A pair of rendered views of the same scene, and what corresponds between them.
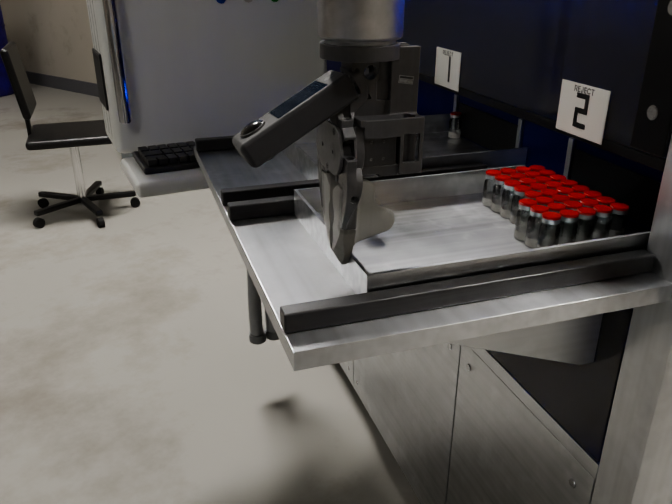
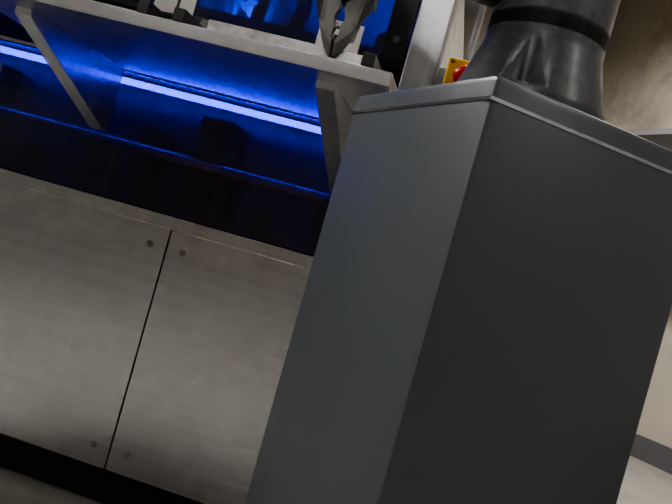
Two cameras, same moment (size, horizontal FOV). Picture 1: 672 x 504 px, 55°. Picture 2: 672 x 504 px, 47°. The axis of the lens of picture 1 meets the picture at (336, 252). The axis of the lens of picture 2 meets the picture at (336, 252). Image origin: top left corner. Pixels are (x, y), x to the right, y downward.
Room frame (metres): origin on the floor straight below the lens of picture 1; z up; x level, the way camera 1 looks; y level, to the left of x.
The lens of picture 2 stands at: (-0.03, 0.98, 0.62)
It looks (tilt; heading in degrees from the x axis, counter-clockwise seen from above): 0 degrees down; 297
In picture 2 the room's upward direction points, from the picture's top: 16 degrees clockwise
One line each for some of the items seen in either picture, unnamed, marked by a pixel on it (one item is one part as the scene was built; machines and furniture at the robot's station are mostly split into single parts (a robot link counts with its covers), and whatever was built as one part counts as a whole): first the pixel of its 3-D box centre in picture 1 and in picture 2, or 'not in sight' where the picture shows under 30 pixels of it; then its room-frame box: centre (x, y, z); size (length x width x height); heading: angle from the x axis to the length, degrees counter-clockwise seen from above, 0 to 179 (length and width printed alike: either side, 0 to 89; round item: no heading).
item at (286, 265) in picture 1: (394, 199); (209, 69); (0.86, -0.08, 0.87); 0.70 x 0.48 x 0.02; 18
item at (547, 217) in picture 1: (548, 234); not in sight; (0.65, -0.24, 0.90); 0.02 x 0.02 x 0.05
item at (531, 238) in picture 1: (537, 226); not in sight; (0.68, -0.23, 0.90); 0.02 x 0.02 x 0.05
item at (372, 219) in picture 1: (365, 223); (350, 32); (0.58, -0.03, 0.95); 0.06 x 0.03 x 0.09; 108
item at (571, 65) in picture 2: not in sight; (535, 78); (0.20, 0.24, 0.84); 0.15 x 0.15 x 0.10
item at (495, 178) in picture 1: (525, 208); not in sight; (0.74, -0.23, 0.90); 0.18 x 0.02 x 0.05; 18
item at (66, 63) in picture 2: not in sight; (67, 76); (1.10, 0.00, 0.80); 0.34 x 0.03 x 0.13; 108
